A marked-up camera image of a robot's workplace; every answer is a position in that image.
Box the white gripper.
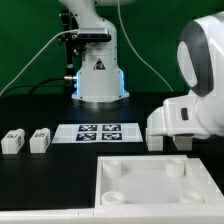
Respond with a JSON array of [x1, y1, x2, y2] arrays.
[[147, 95, 200, 137]]

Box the white square table top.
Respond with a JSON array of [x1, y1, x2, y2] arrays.
[[95, 155, 224, 207]]

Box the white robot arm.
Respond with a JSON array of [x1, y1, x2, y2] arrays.
[[59, 0, 224, 138]]

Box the white sheet with tags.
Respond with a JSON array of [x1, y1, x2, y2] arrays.
[[53, 123, 143, 144]]

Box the white L-shaped obstacle fence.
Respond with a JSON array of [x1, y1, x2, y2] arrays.
[[0, 157, 224, 224]]

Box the grey camera on stand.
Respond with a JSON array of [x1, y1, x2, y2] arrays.
[[77, 28, 111, 42]]

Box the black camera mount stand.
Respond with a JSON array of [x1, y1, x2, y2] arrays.
[[58, 10, 85, 94]]

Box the white cable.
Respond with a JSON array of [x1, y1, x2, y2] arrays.
[[0, 0, 174, 98]]

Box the black cable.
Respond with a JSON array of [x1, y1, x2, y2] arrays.
[[0, 77, 75, 100]]

